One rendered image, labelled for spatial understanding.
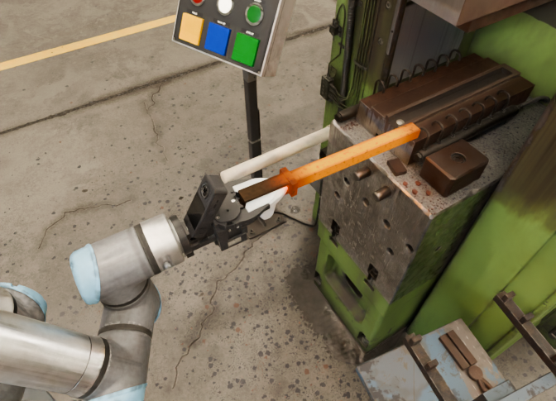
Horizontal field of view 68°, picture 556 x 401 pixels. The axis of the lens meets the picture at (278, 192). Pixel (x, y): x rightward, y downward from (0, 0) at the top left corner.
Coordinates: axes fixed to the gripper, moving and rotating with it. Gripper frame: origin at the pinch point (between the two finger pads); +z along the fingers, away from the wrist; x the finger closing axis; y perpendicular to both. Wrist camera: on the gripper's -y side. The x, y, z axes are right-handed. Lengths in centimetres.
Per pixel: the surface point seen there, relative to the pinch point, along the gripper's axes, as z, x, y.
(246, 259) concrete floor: 9, -48, 108
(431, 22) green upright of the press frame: 63, -29, 0
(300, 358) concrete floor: 8, 2, 107
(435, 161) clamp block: 37.5, 4.2, 9.8
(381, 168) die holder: 30.7, -4.5, 16.5
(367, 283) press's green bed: 31, 3, 65
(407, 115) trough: 41.9, -10.6, 9.3
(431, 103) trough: 50, -11, 9
